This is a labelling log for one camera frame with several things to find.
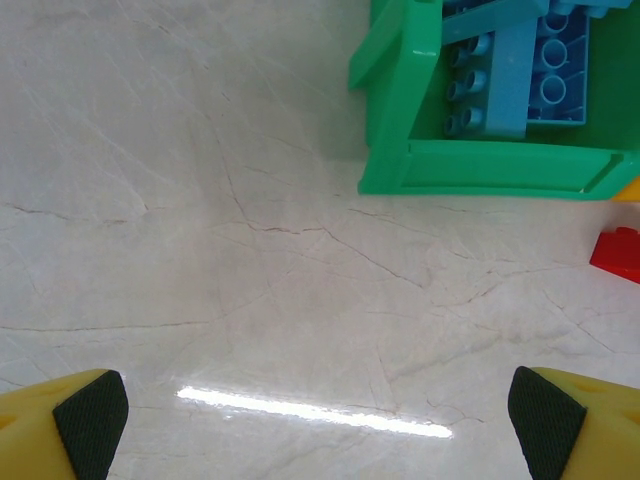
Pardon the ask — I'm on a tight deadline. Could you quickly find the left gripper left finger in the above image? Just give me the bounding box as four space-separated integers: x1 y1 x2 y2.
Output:
0 368 130 480

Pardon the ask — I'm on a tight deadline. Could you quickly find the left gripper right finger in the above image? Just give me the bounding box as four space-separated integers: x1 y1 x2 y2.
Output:
508 365 640 480

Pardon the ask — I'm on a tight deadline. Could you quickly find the green plastic bin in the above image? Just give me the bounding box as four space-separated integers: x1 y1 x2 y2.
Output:
348 0 640 204

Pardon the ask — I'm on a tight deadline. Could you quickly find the blue lego brick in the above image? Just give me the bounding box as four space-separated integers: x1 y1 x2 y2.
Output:
549 0 640 20
442 19 541 142
439 0 556 47
524 0 592 126

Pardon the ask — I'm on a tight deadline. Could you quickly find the red lego brick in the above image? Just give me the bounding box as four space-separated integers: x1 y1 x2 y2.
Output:
589 227 640 284

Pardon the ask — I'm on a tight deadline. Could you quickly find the orange plastic bin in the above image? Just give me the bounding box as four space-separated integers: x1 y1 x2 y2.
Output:
612 177 640 204

